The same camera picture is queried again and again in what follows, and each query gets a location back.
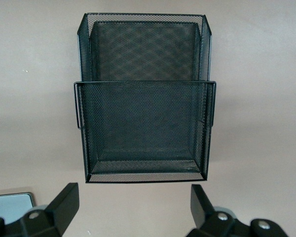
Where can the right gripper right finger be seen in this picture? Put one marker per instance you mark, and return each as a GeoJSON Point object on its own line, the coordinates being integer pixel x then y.
{"type": "Point", "coordinates": [202, 207]}

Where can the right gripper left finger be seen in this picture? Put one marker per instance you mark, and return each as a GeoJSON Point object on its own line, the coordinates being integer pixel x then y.
{"type": "Point", "coordinates": [64, 205]}

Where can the silver closed laptop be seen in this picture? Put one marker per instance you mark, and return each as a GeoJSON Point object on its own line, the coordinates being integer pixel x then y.
{"type": "Point", "coordinates": [10, 206]}

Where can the black mesh desk organizer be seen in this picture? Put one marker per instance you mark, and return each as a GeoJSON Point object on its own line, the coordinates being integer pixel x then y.
{"type": "Point", "coordinates": [143, 118]}

